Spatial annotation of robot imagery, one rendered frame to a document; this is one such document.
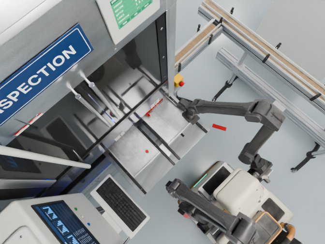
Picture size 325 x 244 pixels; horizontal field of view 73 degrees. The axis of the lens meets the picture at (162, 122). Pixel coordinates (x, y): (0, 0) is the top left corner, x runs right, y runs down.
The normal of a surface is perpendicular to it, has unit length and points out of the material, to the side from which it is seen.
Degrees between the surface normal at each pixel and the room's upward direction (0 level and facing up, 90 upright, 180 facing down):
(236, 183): 42
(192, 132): 0
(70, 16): 90
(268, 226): 0
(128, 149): 0
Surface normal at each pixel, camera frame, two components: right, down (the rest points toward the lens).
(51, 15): 0.69, 0.69
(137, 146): -0.04, -0.26
